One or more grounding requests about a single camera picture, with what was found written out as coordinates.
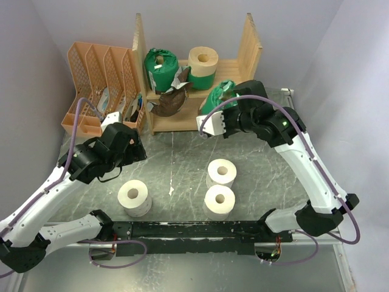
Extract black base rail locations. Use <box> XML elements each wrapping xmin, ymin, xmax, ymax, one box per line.
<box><xmin>90</xmin><ymin>209</ymin><xmax>292</xmax><ymax>257</ymax></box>

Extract green brown roll torn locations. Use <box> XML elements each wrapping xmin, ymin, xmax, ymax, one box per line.
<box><xmin>198</xmin><ymin>80</ymin><xmax>238</xmax><ymax>116</ymax></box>

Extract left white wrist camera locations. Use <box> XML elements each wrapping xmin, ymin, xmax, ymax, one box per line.
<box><xmin>100</xmin><ymin>111</ymin><xmax>123</xmax><ymax>131</ymax></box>

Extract items in organizer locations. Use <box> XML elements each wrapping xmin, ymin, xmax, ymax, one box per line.
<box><xmin>97</xmin><ymin>87</ymin><xmax>142</xmax><ymax>122</ymax></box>

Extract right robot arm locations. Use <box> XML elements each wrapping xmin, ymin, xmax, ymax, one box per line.
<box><xmin>221</xmin><ymin>80</ymin><xmax>360</xmax><ymax>242</ymax></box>

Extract white paper roll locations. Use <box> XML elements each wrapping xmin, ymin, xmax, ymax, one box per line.
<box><xmin>117</xmin><ymin>179</ymin><xmax>152</xmax><ymax>217</ymax></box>
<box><xmin>203</xmin><ymin>185</ymin><xmax>235</xmax><ymax>221</ymax></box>
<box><xmin>206</xmin><ymin>159</ymin><xmax>237</xmax><ymax>188</ymax></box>

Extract aluminium frame rail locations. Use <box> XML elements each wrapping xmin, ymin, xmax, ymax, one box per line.
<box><xmin>9</xmin><ymin>88</ymin><xmax>356</xmax><ymax>292</ymax></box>

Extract wooden shelf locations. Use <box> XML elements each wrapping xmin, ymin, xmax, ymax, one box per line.
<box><xmin>132</xmin><ymin>13</ymin><xmax>263</xmax><ymax>136</ymax></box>

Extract brown green paper roll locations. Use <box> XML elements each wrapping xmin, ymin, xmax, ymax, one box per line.
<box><xmin>147</xmin><ymin>46</ymin><xmax>219</xmax><ymax>117</ymax></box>

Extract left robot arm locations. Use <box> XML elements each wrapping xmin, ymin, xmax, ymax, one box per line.
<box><xmin>1</xmin><ymin>122</ymin><xmax>146</xmax><ymax>273</ymax></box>

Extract orange file organizer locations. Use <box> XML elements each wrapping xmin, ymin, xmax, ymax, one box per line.
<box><xmin>61</xmin><ymin>42</ymin><xmax>146</xmax><ymax>137</ymax></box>

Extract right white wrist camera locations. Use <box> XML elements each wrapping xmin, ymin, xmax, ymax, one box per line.
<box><xmin>196</xmin><ymin>111</ymin><xmax>225</xmax><ymax>136</ymax></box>

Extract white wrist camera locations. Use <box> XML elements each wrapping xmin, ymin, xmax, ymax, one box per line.
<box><xmin>100</xmin><ymin>111</ymin><xmax>123</xmax><ymax>131</ymax></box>
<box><xmin>196</xmin><ymin>111</ymin><xmax>225</xmax><ymax>136</ymax></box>

